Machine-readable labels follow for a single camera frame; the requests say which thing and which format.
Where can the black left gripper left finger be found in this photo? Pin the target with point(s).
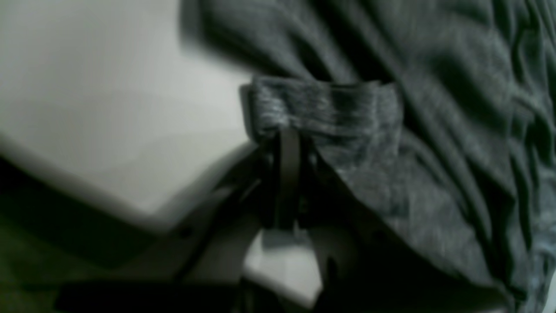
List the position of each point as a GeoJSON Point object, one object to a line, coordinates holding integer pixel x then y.
{"type": "Point", "coordinates": [198, 267]}

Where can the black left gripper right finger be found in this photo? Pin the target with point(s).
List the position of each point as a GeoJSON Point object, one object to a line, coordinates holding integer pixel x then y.
{"type": "Point", "coordinates": [365, 267]}

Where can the grey t-shirt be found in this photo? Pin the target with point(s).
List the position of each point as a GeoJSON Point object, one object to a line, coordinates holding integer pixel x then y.
{"type": "Point", "coordinates": [439, 115]}

